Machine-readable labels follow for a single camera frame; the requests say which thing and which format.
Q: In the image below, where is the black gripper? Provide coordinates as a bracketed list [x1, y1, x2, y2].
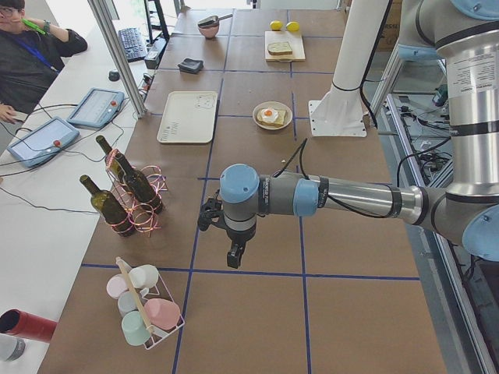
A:
[226, 224, 256, 268]

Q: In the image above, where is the bread slice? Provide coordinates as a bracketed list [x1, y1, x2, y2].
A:
[267, 41, 293, 56]
[257, 109, 286, 127]

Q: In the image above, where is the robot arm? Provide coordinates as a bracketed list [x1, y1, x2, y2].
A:
[218, 1, 498, 268]

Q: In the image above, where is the cream serving tray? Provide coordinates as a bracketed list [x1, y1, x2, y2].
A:
[157, 91, 218, 144]

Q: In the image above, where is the salmon pink cup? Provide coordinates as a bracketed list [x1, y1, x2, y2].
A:
[144, 298, 181, 330]

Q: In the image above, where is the white cup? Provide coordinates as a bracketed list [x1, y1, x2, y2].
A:
[129, 264, 159, 289]

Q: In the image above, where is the grey cup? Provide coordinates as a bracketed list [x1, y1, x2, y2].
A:
[117, 291, 138, 317]

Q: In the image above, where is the light pink cup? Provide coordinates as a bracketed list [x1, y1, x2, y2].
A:
[106, 274, 129, 300]

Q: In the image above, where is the mint green cup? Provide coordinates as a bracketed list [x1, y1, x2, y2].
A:
[121, 310, 151, 346]

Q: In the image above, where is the middle green wine bottle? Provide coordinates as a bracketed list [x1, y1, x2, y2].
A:
[115, 152, 164, 213]

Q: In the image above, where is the green wine bottle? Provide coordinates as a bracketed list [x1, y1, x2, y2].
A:
[115, 152, 164, 213]
[80, 175, 136, 237]
[96, 135, 124, 183]

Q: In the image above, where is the front green wine bottle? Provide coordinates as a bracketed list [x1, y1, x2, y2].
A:
[80, 175, 136, 237]

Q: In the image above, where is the fried egg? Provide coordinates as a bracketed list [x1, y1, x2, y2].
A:
[257, 108, 279, 123]

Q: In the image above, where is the bread slice on plate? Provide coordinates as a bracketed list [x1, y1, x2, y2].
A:
[257, 109, 286, 127]

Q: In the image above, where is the back green wine bottle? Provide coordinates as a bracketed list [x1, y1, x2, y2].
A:
[96, 135, 124, 183]

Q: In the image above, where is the beige round plate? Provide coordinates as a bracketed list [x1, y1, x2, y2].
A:
[253, 101, 292, 130]

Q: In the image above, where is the dark grey folded cloth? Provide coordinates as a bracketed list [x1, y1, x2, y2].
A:
[178, 58, 203, 74]

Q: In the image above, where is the far blue teach pendant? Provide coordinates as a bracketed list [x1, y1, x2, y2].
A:
[67, 87, 125, 129]

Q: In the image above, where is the blue teach pendant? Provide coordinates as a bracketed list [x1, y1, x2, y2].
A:
[7, 117, 80, 168]
[67, 87, 125, 129]

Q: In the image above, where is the near blue teach pendant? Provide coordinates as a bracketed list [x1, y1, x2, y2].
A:
[7, 117, 80, 168]

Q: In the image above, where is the wooden cutting board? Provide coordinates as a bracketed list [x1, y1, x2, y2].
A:
[264, 31, 306, 62]

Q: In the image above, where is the pink bowl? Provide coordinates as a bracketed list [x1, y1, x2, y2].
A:
[198, 23, 220, 39]

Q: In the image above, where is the red cylinder can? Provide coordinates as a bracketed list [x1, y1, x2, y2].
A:
[1, 309, 58, 343]

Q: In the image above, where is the black keyboard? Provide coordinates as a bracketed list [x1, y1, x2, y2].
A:
[118, 27, 147, 62]

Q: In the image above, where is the left yellow lemon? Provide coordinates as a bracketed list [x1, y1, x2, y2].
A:
[270, 19, 283, 31]

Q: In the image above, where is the metal scoop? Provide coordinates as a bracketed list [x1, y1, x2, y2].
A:
[197, 14, 233, 28]

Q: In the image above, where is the cardboard box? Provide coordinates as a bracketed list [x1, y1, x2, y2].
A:
[377, 0, 402, 51]

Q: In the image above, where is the seated person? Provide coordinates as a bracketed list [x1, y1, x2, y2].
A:
[1, 1, 88, 123]

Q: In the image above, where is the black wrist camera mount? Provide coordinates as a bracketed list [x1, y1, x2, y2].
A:
[197, 189, 226, 231]

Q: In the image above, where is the white wire cup rack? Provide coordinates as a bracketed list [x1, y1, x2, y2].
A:
[108, 257, 185, 350]

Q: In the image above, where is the pink wire bottle rack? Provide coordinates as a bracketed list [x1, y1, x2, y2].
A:
[105, 149, 167, 236]

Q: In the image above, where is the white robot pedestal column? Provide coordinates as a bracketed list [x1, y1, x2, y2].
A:
[309, 0, 391, 137]

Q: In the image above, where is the aluminium frame post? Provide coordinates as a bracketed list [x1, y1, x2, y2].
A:
[87, 0, 147, 118]

